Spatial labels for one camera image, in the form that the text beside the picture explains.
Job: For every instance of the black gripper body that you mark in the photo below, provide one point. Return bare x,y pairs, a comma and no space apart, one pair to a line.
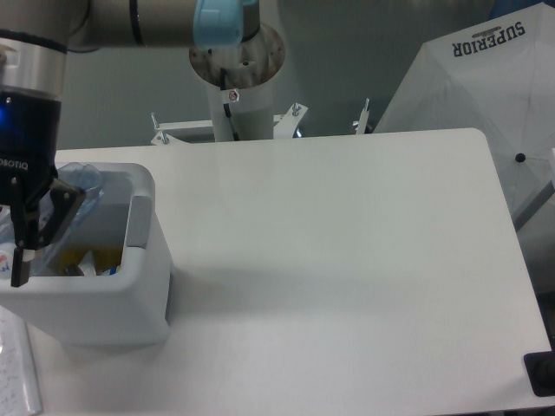
29,126

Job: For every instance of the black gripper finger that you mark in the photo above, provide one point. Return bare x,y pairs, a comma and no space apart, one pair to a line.
25,212

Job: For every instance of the crushed clear plastic bottle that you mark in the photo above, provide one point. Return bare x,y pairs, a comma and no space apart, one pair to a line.
86,177

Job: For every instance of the colourful snack wrapper bag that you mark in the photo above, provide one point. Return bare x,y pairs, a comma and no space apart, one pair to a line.
111,271

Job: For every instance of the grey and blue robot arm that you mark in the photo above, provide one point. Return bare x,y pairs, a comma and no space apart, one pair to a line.
36,37

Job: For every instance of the white plastic trash can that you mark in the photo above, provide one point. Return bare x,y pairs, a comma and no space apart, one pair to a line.
129,307

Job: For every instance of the white umbrella with lettering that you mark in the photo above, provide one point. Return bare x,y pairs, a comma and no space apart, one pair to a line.
497,77

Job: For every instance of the black device at table edge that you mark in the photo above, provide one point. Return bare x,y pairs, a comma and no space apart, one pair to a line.
540,370

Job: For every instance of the white metal bracket with bolts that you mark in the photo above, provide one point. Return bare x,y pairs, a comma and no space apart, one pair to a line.
195,132

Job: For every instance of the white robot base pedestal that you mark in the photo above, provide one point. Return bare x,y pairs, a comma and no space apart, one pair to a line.
239,85

